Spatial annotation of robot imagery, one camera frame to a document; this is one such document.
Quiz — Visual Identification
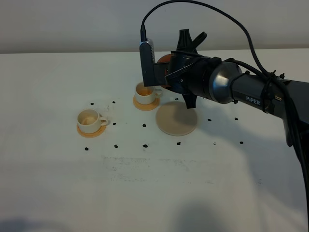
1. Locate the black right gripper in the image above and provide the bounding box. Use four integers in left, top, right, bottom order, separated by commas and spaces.
165, 29, 210, 109

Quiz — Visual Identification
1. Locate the brown clay teapot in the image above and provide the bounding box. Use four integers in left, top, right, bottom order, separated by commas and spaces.
157, 54, 171, 89

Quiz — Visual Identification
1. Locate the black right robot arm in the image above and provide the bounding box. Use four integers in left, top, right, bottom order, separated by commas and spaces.
166, 29, 309, 185

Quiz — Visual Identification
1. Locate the beige round teapot coaster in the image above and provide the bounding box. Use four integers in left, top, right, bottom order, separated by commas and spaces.
155, 101, 198, 136

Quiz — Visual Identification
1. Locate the white teacup far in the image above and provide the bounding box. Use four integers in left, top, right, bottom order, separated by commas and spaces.
135, 82, 163, 105

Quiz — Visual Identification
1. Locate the white teacup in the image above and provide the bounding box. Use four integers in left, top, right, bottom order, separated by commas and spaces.
135, 82, 163, 105
77, 109, 109, 134

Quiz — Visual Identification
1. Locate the orange coaster far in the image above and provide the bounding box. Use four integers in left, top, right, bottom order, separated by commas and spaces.
133, 97, 160, 111

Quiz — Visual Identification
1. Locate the orange coaster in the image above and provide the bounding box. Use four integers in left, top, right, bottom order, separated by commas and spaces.
133, 97, 160, 111
76, 124, 106, 138

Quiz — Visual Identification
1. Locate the orange coaster near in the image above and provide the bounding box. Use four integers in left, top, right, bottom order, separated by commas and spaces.
76, 124, 106, 138

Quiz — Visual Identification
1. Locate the white teacup near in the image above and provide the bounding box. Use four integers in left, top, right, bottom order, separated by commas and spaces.
77, 109, 109, 134

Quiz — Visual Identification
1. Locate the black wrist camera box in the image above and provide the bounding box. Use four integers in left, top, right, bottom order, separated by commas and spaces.
140, 39, 170, 87

